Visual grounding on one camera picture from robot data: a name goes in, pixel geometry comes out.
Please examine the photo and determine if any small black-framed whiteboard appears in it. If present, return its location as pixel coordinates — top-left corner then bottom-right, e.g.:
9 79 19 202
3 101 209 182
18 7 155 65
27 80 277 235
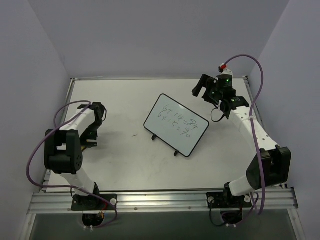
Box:
143 93 210 158

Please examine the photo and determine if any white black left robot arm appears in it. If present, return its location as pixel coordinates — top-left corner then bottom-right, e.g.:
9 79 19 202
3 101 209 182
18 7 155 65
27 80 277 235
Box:
44 102 107 210

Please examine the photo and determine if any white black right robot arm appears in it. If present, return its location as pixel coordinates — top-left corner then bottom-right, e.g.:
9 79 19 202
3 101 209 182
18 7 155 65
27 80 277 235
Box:
192 68 292 207

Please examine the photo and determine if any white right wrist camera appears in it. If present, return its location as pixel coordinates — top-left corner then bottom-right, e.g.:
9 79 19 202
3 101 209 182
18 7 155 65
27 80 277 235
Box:
217 63 233 81

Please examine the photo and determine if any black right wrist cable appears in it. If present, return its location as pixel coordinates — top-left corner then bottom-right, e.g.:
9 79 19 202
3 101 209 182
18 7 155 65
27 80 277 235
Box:
210 106 227 123

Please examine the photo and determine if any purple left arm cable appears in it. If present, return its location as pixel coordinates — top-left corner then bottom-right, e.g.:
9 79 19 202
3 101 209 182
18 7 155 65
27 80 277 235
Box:
27 100 118 229

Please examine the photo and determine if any aluminium table edge rail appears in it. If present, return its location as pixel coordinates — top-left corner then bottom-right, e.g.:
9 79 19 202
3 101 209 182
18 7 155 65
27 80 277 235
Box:
242 76 266 141

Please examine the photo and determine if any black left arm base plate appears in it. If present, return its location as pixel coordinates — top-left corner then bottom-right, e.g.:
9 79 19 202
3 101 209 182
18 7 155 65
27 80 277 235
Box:
71 193 118 211

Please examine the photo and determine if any front aluminium extrusion rail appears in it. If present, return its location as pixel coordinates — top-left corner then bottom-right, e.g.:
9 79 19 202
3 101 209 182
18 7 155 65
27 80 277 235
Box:
27 187 299 214

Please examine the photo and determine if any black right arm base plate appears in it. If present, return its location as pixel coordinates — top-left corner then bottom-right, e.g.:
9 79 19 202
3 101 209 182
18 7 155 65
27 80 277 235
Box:
206 191 252 209

